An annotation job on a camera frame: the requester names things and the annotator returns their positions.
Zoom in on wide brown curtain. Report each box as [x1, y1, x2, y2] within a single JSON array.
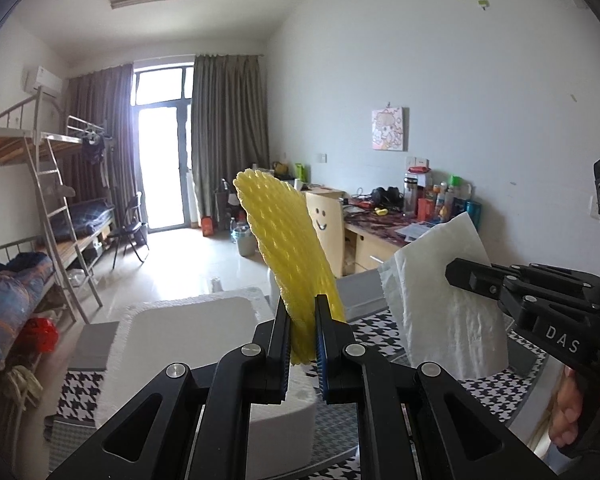
[[191, 53, 271, 228]]

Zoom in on white air conditioner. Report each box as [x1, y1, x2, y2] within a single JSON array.
[[22, 66, 64, 97]]

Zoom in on black headphones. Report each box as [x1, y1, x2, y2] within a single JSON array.
[[370, 186, 404, 206]]

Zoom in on blue patterned quilt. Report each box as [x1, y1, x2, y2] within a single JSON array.
[[0, 254, 54, 367]]

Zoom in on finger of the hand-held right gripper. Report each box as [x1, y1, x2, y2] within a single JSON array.
[[444, 257, 600, 367]]

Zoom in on metal bunk bed with ladder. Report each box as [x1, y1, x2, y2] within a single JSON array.
[[0, 85, 106, 421]]

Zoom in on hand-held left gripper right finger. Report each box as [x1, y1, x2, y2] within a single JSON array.
[[315, 294, 557, 480]]

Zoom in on white paper towel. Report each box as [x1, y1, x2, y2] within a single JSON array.
[[378, 212, 511, 380]]

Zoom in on narrow brown curtain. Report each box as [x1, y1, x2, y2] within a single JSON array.
[[67, 62, 137, 233]]

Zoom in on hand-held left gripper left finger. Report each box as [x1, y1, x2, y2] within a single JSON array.
[[47, 296, 293, 480]]

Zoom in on red plastic bag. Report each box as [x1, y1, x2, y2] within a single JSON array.
[[22, 317, 61, 357]]

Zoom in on yellow foam net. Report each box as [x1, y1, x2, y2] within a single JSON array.
[[233, 169, 347, 367]]

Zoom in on person's right hand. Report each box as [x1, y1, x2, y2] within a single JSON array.
[[550, 367, 600, 448]]

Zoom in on glass balcony door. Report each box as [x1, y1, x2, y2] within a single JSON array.
[[131, 64, 196, 233]]

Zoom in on metal bed ladder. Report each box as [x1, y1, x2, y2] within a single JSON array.
[[24, 135, 104, 326]]

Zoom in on white papers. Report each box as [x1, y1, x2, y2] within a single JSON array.
[[395, 222, 439, 242]]

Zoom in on dark hanging clothes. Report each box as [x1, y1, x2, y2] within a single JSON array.
[[81, 131, 109, 166]]

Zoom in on cluster of toiletry bottles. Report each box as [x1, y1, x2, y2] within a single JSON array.
[[402, 167, 484, 229]]

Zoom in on black folding chair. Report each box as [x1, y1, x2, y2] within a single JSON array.
[[111, 192, 151, 269]]

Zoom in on white bucket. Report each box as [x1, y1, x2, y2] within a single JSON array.
[[232, 225, 258, 257]]

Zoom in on white foam box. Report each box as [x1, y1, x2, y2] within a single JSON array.
[[96, 296, 317, 480]]

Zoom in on wooden desk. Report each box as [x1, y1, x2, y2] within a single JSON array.
[[300, 187, 483, 281]]

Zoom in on wall poster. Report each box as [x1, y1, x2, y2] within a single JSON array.
[[371, 107, 410, 152]]

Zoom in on metal bunk bed blue bedding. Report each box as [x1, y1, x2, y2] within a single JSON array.
[[47, 116, 148, 261]]

